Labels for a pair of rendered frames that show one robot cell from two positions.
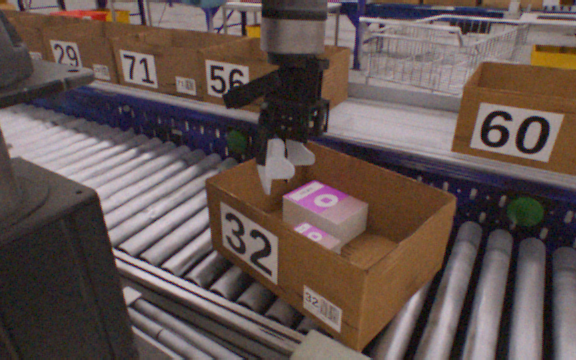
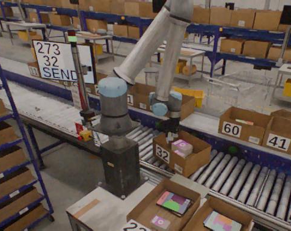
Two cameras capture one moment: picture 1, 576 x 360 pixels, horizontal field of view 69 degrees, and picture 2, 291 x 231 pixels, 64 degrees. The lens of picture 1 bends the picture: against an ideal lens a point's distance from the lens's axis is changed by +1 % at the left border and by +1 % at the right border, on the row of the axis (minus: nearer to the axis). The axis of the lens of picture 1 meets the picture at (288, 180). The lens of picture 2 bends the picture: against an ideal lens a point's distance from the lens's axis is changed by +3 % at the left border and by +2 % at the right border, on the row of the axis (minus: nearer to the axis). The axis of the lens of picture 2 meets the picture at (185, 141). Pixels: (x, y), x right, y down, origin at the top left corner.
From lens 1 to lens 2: 1.04 m
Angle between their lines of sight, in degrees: 3
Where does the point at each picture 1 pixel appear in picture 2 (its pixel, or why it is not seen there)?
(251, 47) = not seen: hidden behind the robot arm
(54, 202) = (132, 144)
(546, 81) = (247, 113)
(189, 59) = (144, 98)
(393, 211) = (198, 148)
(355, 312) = (184, 168)
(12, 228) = (128, 148)
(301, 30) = (175, 113)
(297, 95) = (174, 124)
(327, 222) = (182, 150)
